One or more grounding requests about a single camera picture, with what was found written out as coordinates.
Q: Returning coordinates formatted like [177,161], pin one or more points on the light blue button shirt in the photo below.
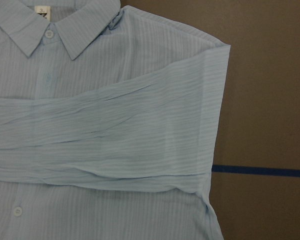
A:
[108,123]

